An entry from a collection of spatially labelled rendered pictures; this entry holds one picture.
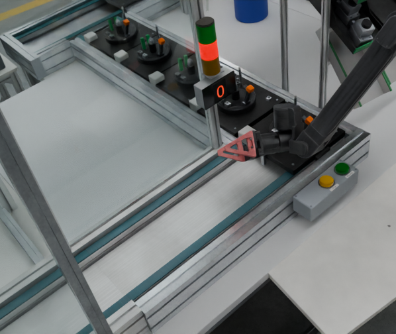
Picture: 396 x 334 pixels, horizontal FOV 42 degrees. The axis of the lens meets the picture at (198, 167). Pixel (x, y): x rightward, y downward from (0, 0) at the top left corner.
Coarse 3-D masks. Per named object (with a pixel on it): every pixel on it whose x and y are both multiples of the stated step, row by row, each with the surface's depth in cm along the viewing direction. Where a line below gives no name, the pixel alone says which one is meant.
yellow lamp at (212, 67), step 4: (204, 60) 141; (212, 60) 140; (216, 60) 141; (204, 64) 142; (208, 64) 141; (212, 64) 141; (216, 64) 142; (204, 68) 143; (208, 68) 142; (212, 68) 142; (216, 68) 143; (220, 68) 144; (204, 72) 144; (208, 72) 143; (212, 72) 143; (216, 72) 143
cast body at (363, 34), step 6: (366, 18) 153; (354, 24) 153; (360, 24) 151; (366, 24) 150; (372, 24) 152; (348, 30) 157; (354, 30) 154; (360, 30) 151; (366, 30) 151; (372, 30) 152; (354, 36) 155; (360, 36) 152; (366, 36) 154; (354, 42) 156; (360, 42) 153; (366, 42) 154
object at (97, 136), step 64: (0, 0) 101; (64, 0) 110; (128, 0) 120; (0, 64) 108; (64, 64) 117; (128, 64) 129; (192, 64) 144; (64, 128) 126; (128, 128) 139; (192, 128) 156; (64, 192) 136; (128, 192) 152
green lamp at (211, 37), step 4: (196, 28) 136; (200, 28) 134; (204, 28) 134; (208, 28) 134; (212, 28) 134; (200, 32) 135; (204, 32) 134; (208, 32) 135; (212, 32) 135; (200, 36) 136; (204, 36) 135; (208, 36) 135; (212, 36) 136; (216, 36) 138; (200, 40) 137; (204, 40) 136; (208, 40) 136; (212, 40) 137
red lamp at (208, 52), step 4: (216, 40) 138; (200, 44) 138; (204, 44) 137; (208, 44) 137; (212, 44) 137; (216, 44) 138; (200, 48) 139; (204, 48) 138; (208, 48) 138; (212, 48) 138; (216, 48) 139; (200, 52) 140; (204, 52) 139; (208, 52) 139; (212, 52) 139; (216, 52) 140; (204, 56) 140; (208, 56) 139; (212, 56) 140; (216, 56) 140; (208, 60) 140
